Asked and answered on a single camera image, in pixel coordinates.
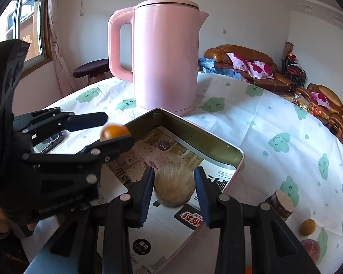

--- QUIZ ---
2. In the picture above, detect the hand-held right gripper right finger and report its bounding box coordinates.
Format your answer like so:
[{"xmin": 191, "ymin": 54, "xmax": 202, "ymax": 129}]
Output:
[{"xmin": 194, "ymin": 166, "xmax": 322, "ymax": 274}]

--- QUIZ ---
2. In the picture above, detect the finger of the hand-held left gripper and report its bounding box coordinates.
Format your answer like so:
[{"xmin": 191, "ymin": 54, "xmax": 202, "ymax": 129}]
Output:
[
  {"xmin": 13, "ymin": 108, "xmax": 108, "ymax": 144},
  {"xmin": 22, "ymin": 134, "xmax": 135, "ymax": 166}
]

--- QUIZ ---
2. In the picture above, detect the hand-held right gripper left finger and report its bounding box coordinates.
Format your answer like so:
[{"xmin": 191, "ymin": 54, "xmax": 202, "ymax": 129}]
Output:
[{"xmin": 50, "ymin": 166, "xmax": 156, "ymax": 274}]

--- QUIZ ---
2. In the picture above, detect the small orange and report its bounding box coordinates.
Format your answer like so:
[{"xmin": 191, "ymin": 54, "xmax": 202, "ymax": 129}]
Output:
[{"xmin": 100, "ymin": 123, "xmax": 131, "ymax": 142}]

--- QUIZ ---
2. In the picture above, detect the fuzzy tan kiwi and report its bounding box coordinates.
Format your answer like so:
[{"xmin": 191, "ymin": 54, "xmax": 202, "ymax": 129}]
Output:
[{"xmin": 154, "ymin": 164, "xmax": 195, "ymax": 208}]

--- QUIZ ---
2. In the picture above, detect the pink metal tin box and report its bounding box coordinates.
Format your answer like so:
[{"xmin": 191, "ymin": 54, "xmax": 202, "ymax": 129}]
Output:
[{"xmin": 53, "ymin": 108, "xmax": 245, "ymax": 274}]

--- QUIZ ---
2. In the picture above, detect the purple round fruit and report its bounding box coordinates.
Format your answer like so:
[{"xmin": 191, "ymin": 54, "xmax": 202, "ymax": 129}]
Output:
[{"xmin": 300, "ymin": 239, "xmax": 322, "ymax": 266}]

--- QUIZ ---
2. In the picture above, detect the black smartphone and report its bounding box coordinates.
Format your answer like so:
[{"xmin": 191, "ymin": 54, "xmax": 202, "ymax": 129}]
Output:
[{"xmin": 33, "ymin": 131, "xmax": 66, "ymax": 155}]

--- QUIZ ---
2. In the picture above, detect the printed paper liner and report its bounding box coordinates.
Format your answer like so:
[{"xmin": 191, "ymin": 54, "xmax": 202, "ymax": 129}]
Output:
[{"xmin": 97, "ymin": 126, "xmax": 241, "ymax": 274}]

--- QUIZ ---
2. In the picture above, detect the dark purple stool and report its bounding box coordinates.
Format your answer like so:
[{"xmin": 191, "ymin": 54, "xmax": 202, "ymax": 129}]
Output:
[{"xmin": 73, "ymin": 58, "xmax": 115, "ymax": 85}]

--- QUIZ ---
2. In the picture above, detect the beige curtain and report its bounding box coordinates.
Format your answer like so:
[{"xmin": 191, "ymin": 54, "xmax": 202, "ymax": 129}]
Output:
[{"xmin": 47, "ymin": 0, "xmax": 78, "ymax": 92}]

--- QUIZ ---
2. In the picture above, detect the stacked macaron toy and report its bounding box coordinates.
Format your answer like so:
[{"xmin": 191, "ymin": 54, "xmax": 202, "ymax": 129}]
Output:
[{"xmin": 264, "ymin": 189, "xmax": 295, "ymax": 221}]

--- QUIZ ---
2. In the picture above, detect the pink electric kettle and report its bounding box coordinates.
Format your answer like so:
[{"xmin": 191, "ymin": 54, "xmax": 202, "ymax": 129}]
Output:
[{"xmin": 108, "ymin": 0, "xmax": 210, "ymax": 117}]

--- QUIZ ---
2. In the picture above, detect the white tablecloth with green clouds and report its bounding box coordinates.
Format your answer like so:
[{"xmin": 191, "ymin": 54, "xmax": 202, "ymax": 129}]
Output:
[{"xmin": 20, "ymin": 71, "xmax": 343, "ymax": 274}]

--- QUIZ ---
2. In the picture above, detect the small yellow round fruit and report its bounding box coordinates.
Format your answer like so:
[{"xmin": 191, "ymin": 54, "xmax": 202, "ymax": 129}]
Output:
[{"xmin": 300, "ymin": 219, "xmax": 316, "ymax": 237}]

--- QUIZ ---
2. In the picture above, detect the blue checked cloth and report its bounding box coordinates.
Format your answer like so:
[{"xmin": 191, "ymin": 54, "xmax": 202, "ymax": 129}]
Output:
[{"xmin": 198, "ymin": 58, "xmax": 256, "ymax": 84}]

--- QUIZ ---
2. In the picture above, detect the brown leather sofa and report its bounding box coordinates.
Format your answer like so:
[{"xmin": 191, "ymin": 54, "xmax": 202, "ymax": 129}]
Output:
[{"xmin": 204, "ymin": 45, "xmax": 296, "ymax": 93}]

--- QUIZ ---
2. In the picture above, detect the pink floral blanket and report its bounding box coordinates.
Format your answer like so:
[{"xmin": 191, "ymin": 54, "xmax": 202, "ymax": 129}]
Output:
[{"xmin": 226, "ymin": 53, "xmax": 275, "ymax": 79}]

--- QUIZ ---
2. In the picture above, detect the pile of colourful snacks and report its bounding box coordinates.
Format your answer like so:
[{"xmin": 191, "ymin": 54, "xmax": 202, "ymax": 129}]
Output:
[{"xmin": 292, "ymin": 94, "xmax": 332, "ymax": 120}]

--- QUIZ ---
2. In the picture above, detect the pink floral cushion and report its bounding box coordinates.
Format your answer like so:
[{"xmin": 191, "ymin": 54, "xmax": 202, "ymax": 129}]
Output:
[{"xmin": 311, "ymin": 92, "xmax": 330, "ymax": 109}]

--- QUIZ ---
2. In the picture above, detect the stack of dark chairs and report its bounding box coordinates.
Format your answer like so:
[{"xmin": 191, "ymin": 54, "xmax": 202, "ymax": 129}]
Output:
[{"xmin": 281, "ymin": 50, "xmax": 307, "ymax": 89}]

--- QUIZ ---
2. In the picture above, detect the brown leather armchair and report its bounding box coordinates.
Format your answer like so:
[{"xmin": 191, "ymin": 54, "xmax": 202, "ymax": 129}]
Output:
[{"xmin": 294, "ymin": 83, "xmax": 343, "ymax": 137}]

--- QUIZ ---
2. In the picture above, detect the window with metal frame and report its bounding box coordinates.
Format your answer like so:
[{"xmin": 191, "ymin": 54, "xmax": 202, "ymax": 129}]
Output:
[{"xmin": 0, "ymin": 0, "xmax": 53, "ymax": 63}]

